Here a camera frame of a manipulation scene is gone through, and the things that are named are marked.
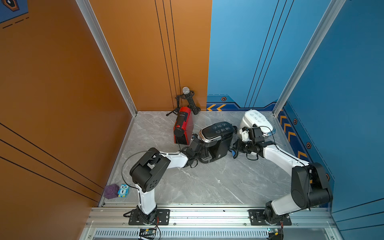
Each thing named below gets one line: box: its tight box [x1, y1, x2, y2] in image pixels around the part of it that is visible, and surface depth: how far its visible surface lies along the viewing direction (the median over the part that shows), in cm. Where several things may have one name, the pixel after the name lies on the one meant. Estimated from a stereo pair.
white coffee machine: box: [239, 109, 276, 137], surface depth 87 cm
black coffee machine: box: [198, 121, 238, 163], surface depth 82 cm
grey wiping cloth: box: [229, 143, 236, 157], surface depth 90 cm
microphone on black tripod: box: [166, 86, 201, 116], surface depth 107 cm
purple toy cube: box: [103, 183, 120, 199], surface depth 79 cm
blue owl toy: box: [117, 183, 130, 198], surface depth 81 cm
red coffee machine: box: [173, 107, 194, 146], surface depth 93 cm
